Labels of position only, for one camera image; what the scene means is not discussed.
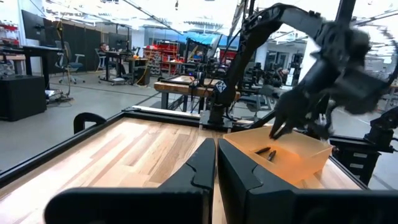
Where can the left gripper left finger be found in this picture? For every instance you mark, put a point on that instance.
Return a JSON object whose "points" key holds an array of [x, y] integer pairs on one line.
{"points": [[174, 205]]}

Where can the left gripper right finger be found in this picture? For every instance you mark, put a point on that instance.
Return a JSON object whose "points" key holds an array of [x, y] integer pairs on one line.
{"points": [[264, 205]]}

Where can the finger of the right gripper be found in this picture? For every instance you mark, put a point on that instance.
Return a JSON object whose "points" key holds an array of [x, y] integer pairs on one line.
{"points": [[303, 116], [286, 107]]}

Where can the black pen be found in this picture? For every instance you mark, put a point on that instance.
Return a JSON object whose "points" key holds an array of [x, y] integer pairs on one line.
{"points": [[262, 150], [272, 155]]}

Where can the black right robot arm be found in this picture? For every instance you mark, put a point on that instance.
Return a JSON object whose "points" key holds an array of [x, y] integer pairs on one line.
{"points": [[239, 62]]}

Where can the orange translucent plastic bin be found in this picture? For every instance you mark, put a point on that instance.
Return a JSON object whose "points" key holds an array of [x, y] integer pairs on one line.
{"points": [[304, 161]]}

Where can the black tool cabinet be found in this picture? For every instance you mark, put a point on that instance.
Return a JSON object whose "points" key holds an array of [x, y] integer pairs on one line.
{"points": [[376, 137]]}

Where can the wooden workbench table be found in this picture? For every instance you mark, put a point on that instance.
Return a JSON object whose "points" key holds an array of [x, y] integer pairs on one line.
{"points": [[180, 88]]}

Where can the black floor box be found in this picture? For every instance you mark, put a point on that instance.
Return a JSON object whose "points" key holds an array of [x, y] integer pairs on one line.
{"points": [[143, 76]]}

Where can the red parts shelving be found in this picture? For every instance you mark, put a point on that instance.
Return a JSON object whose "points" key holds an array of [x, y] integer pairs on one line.
{"points": [[164, 51]]}

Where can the wooden top desk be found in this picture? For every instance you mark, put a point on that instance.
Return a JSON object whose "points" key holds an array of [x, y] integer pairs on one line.
{"points": [[136, 60]]}

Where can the white chair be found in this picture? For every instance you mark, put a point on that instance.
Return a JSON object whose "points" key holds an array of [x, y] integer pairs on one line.
{"points": [[100, 59]]}

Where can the person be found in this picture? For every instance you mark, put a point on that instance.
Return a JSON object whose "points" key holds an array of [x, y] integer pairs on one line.
{"points": [[103, 47]]}

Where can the black monitor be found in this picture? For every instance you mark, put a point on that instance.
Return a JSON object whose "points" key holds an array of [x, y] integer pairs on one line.
{"points": [[32, 25], [117, 40]]}

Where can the grey office chair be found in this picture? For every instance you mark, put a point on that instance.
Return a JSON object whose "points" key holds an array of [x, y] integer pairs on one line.
{"points": [[70, 65]]}

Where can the black partition curtain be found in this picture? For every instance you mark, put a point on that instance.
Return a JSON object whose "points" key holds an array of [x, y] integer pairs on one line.
{"points": [[81, 46]]}

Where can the dark office desk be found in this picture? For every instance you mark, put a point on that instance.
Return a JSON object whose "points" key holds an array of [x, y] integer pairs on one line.
{"points": [[40, 49]]}

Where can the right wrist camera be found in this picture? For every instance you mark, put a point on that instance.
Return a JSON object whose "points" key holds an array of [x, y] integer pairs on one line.
{"points": [[360, 90]]}

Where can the black vertical frame post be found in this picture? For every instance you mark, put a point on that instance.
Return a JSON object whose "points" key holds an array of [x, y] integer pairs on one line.
{"points": [[345, 11], [250, 7]]}

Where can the black aluminium table frame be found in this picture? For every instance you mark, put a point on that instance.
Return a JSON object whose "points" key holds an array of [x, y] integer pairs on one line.
{"points": [[62, 147]]}

